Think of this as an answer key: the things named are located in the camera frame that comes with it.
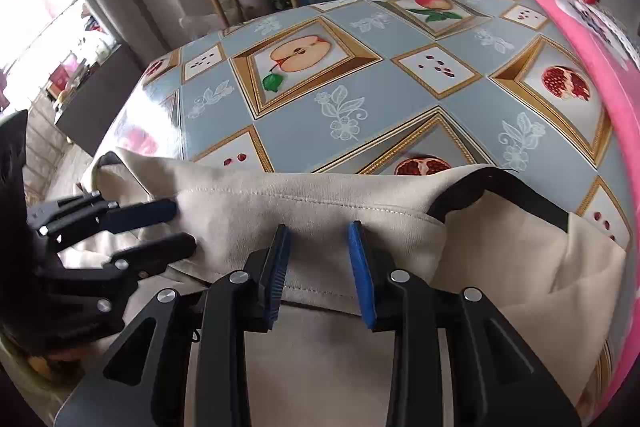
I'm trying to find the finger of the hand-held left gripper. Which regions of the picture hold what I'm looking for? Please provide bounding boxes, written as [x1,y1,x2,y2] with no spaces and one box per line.
[60,232,197,324]
[27,191,179,250]

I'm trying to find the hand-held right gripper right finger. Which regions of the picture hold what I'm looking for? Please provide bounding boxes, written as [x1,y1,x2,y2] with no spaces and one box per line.
[348,220,583,427]

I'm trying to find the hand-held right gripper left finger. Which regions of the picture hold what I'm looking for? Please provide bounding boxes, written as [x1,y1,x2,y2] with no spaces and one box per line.
[59,223,292,427]

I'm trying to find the beige garment with black collar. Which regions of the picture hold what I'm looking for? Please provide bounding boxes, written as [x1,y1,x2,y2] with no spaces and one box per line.
[52,147,628,427]

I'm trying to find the dark cabinet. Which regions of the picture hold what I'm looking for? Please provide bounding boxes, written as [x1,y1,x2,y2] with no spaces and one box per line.
[54,44,146,155]

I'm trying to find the red box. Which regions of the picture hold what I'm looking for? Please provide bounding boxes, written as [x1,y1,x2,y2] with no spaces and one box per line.
[50,62,76,96]

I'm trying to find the fruit printed tablecloth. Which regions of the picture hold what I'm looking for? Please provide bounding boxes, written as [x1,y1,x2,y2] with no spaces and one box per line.
[95,0,633,408]

